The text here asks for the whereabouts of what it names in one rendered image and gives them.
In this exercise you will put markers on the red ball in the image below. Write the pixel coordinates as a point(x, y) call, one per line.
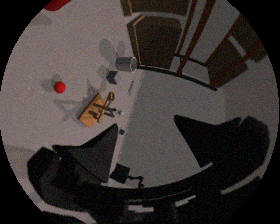
point(59, 87)

